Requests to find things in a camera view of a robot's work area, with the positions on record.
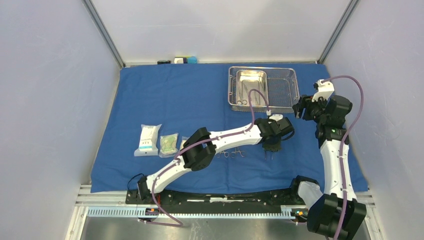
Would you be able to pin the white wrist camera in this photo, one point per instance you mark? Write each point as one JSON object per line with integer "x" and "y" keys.
{"x": 324, "y": 90}
{"x": 274, "y": 116}

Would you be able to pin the wire mesh instrument basket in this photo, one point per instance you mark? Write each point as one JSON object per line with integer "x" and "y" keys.
{"x": 282, "y": 89}

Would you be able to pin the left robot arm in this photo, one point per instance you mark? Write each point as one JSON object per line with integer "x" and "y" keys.
{"x": 201, "y": 147}

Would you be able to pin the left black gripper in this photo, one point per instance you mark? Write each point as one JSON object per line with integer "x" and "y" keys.
{"x": 275, "y": 147}

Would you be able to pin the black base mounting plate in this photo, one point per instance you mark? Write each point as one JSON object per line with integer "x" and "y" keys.
{"x": 264, "y": 202}

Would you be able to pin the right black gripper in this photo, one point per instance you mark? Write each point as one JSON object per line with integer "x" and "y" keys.
{"x": 305, "y": 102}

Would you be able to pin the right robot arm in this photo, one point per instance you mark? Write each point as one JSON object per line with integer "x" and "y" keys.
{"x": 334, "y": 212}

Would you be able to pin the white yellow small object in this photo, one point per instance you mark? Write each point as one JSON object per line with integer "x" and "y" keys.
{"x": 181, "y": 59}

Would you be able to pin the beige gauze packet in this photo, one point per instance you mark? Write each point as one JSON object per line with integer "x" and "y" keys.
{"x": 183, "y": 141}

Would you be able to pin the green packet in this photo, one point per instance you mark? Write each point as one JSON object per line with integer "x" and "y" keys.
{"x": 168, "y": 145}

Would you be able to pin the white blue labelled packet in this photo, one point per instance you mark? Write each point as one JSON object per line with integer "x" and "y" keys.
{"x": 148, "y": 141}

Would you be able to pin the white slotted cable duct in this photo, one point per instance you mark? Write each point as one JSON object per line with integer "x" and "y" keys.
{"x": 141, "y": 212}

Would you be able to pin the blue small block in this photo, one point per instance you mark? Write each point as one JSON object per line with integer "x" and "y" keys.
{"x": 192, "y": 60}

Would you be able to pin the surgical scissors forceps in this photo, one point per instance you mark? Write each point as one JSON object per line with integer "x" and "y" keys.
{"x": 223, "y": 153}

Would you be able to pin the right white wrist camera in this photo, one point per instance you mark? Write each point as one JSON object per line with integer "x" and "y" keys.
{"x": 324, "y": 90}

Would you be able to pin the stainless steel inner tray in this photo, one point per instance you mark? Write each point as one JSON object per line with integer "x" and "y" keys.
{"x": 253, "y": 79}

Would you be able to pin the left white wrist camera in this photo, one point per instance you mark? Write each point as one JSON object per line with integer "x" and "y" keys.
{"x": 274, "y": 116}

